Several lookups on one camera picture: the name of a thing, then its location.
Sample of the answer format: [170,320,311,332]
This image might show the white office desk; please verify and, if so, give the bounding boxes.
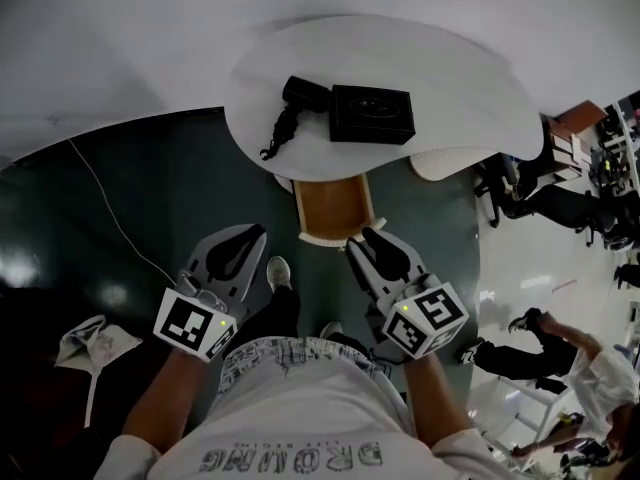
[589,100,640,194]

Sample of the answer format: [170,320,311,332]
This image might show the person's left forearm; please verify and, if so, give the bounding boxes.
[121,350,206,454]

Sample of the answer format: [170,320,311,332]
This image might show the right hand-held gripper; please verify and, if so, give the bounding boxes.
[347,226,470,361]

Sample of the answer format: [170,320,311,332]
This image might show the person's left white shoe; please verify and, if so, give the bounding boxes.
[266,256,293,292]

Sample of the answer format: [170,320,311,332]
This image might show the large white drawer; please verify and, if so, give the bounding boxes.
[292,172,389,248]

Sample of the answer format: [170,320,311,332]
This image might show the white cloth bag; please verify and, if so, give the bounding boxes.
[53,315,144,429]

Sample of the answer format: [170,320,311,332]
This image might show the person's right forearm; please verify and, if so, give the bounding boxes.
[402,355,474,452]

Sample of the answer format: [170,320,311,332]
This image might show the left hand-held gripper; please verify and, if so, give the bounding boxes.
[153,223,268,364]

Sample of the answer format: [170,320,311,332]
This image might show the white floor cable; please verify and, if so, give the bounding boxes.
[67,137,179,287]

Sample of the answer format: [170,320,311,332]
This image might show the brown board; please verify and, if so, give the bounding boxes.
[552,100,609,137]

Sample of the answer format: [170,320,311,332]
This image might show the black hair dryer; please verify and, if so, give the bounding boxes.
[259,75,332,162]

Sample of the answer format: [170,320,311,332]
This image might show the black office chair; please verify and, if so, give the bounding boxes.
[473,152,616,234]
[584,187,640,252]

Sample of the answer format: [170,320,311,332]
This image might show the person's black trousers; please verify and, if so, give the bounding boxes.
[234,285,371,354]

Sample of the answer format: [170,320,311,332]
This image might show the black box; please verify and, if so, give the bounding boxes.
[328,84,417,145]

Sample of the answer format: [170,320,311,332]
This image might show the beige cardboard box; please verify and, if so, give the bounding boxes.
[544,117,586,184]

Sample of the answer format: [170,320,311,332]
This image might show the white curved desk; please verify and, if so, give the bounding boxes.
[223,14,545,194]

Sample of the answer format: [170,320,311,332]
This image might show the person's white t-shirt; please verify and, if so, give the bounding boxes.
[94,362,521,480]

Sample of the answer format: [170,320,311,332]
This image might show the white metal rack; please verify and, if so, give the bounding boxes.
[474,375,576,469]

